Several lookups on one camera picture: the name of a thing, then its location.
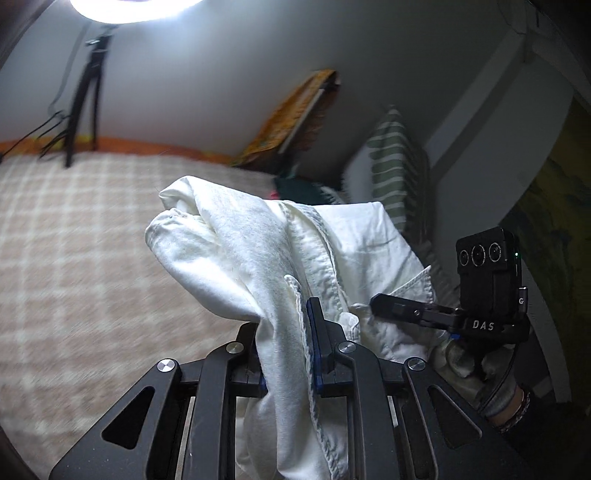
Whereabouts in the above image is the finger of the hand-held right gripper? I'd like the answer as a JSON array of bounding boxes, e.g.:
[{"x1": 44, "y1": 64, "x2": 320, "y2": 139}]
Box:
[{"x1": 369, "y1": 293, "x2": 465, "y2": 333}]

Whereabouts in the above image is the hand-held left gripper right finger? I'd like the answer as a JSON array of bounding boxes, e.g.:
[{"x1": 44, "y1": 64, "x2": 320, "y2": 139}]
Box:
[{"x1": 307, "y1": 298, "x2": 509, "y2": 480}]

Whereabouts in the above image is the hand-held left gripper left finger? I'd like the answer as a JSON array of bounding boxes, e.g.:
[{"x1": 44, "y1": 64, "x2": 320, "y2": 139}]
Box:
[{"x1": 48, "y1": 323, "x2": 269, "y2": 480}]

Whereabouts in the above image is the white shirt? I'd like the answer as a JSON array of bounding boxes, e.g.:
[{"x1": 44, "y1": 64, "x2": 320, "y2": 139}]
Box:
[{"x1": 144, "y1": 175, "x2": 439, "y2": 480}]

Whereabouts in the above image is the person's right forearm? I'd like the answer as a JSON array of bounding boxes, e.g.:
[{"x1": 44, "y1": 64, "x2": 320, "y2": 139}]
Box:
[{"x1": 485, "y1": 383, "x2": 555, "y2": 462}]

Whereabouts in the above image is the person's right hand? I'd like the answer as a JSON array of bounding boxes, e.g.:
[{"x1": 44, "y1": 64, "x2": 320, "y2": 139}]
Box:
[{"x1": 431, "y1": 339, "x2": 520, "y2": 418}]

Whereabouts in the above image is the green striped pillow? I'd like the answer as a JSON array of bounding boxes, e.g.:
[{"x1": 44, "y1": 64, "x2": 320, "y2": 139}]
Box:
[{"x1": 344, "y1": 106, "x2": 435, "y2": 241}]

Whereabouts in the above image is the dark green folded garment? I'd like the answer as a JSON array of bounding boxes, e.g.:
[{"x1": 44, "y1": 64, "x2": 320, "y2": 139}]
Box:
[{"x1": 274, "y1": 178, "x2": 342, "y2": 206}]

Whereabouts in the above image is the checkered bed blanket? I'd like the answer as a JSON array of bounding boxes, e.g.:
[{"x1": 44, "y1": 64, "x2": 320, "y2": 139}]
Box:
[{"x1": 0, "y1": 154, "x2": 287, "y2": 476}]

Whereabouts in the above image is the yellow patterned cloth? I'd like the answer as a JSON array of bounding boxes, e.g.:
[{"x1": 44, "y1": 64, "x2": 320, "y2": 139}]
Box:
[{"x1": 233, "y1": 69, "x2": 342, "y2": 169}]

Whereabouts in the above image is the black tripod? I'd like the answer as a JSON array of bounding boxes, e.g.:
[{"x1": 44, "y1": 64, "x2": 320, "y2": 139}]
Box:
[{"x1": 65, "y1": 28, "x2": 114, "y2": 169}]

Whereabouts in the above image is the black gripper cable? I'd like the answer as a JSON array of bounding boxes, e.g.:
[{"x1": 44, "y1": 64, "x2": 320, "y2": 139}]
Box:
[{"x1": 489, "y1": 346, "x2": 520, "y2": 402}]

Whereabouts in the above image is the black ring light cable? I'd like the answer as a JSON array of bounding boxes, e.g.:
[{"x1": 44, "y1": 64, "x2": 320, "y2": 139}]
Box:
[{"x1": 39, "y1": 28, "x2": 88, "y2": 160}]

